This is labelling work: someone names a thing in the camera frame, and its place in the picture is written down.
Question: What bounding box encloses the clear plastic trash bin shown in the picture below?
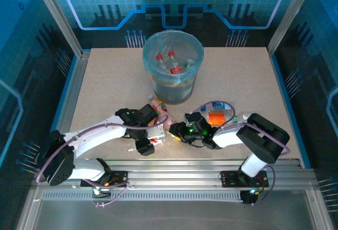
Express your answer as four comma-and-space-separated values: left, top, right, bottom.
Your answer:
142, 29, 204, 84

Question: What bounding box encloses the clear bottle orange label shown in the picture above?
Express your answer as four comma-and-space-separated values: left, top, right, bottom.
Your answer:
207, 111, 233, 126

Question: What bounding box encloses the aluminium frame post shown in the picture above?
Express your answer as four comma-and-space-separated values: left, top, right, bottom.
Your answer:
266, 0, 319, 56
29, 0, 92, 59

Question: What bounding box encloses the grey slotted cable duct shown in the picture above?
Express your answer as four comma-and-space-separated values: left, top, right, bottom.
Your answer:
42, 189, 245, 202

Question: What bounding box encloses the aluminium side rail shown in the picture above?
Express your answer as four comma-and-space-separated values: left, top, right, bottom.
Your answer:
298, 158, 335, 230
14, 50, 92, 230

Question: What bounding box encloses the clear bottle red white label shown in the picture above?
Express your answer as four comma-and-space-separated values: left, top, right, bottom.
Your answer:
127, 137, 167, 153

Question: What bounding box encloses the long aluminium frame rail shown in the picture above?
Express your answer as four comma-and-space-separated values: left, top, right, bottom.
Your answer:
34, 158, 317, 190

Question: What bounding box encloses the clear bottle red cap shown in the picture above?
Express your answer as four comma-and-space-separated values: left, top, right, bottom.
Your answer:
155, 53, 170, 71
167, 50, 183, 75

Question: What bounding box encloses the pink drink bottle colourful label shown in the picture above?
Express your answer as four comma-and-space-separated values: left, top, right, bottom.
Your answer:
147, 94, 177, 127

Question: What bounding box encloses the small black connector module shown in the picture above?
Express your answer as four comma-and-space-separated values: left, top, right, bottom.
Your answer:
239, 189, 261, 207

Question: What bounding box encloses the short purple cable loop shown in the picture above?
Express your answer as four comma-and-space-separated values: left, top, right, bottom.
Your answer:
83, 179, 130, 207

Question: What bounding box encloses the water bottle blue cap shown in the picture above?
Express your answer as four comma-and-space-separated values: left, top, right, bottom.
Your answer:
200, 101, 235, 112

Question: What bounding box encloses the clear bottle green white label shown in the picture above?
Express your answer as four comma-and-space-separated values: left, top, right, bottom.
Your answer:
229, 113, 253, 125

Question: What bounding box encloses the clear plastic waste bin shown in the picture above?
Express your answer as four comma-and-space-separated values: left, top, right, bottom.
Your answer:
148, 70, 198, 106

